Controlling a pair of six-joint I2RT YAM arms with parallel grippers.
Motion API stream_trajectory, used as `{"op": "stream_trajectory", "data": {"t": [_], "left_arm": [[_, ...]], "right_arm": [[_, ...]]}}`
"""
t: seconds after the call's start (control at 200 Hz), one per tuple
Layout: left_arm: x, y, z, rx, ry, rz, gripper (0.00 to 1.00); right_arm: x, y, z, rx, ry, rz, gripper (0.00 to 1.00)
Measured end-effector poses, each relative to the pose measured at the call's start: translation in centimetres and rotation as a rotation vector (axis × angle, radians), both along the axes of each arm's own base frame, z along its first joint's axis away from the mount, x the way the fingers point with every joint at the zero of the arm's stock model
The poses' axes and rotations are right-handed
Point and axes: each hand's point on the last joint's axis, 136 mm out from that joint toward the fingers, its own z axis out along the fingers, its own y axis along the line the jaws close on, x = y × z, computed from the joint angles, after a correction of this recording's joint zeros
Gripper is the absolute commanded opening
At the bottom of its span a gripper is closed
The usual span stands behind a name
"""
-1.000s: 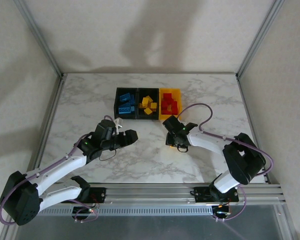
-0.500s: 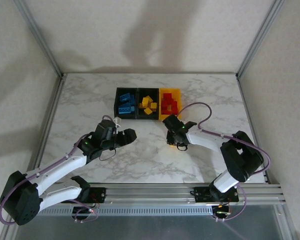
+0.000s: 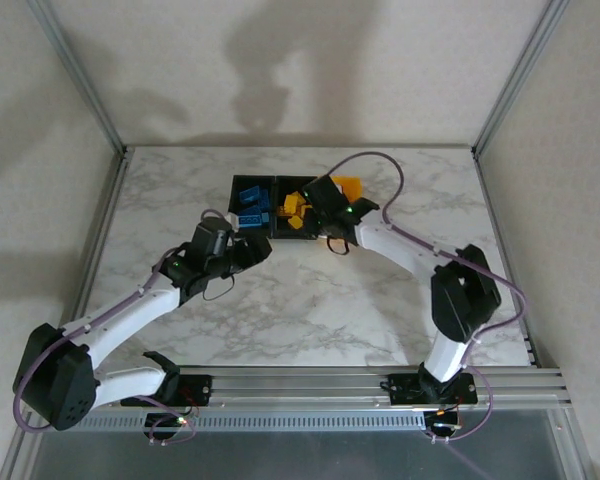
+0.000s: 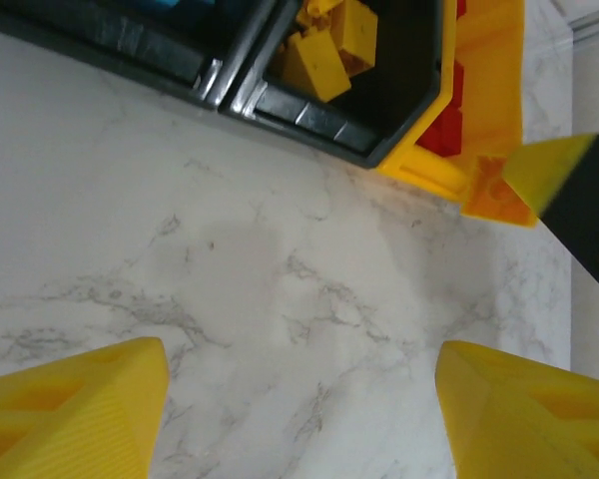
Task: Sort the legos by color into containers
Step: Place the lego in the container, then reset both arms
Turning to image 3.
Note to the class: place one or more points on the yellow black-striped lego brick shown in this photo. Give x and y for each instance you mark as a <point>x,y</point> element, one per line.
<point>282,210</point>

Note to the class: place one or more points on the long blue lego brick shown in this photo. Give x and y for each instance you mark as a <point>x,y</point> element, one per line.
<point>248,192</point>

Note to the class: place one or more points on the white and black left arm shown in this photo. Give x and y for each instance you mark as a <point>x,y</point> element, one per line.
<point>130,315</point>

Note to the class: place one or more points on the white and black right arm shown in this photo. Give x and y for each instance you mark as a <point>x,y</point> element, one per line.
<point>395,247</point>

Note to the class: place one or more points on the yellow plastic bin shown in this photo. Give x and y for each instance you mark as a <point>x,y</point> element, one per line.
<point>352,186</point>

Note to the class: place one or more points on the black plastic bin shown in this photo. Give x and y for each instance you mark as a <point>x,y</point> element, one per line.
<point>252,178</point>
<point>292,235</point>

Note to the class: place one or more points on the small black electronics board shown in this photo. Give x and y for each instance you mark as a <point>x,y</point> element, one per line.
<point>442,420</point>
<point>160,421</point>

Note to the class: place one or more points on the aluminium table side rail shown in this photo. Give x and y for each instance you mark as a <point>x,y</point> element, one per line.
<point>492,220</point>
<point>104,225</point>

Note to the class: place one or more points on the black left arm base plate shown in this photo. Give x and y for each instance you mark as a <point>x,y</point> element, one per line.
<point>200,390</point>

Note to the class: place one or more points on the wide aluminium mounting rail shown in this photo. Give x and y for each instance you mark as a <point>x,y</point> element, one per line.
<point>300,387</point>

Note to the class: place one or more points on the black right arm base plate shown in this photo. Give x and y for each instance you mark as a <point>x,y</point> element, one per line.
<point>405,390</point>

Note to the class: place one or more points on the aluminium frame post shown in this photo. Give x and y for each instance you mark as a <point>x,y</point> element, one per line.
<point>520,75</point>
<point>80,75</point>

